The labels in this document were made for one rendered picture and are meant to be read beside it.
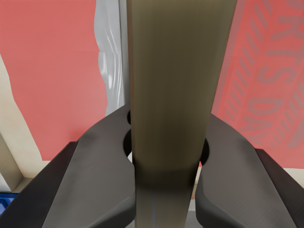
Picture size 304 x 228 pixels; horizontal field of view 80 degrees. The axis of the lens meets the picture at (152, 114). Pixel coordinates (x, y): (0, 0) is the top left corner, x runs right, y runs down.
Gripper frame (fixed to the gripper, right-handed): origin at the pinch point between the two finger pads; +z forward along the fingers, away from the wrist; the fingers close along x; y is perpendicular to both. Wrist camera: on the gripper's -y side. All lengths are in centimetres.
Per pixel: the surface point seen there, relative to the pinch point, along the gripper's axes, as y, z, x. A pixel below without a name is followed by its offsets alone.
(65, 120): 10.7, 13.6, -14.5
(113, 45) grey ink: -1.2, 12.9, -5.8
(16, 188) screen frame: 25.2, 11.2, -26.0
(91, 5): -5.3, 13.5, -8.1
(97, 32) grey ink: -2.5, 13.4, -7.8
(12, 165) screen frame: 20.7, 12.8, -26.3
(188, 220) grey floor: 218, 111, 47
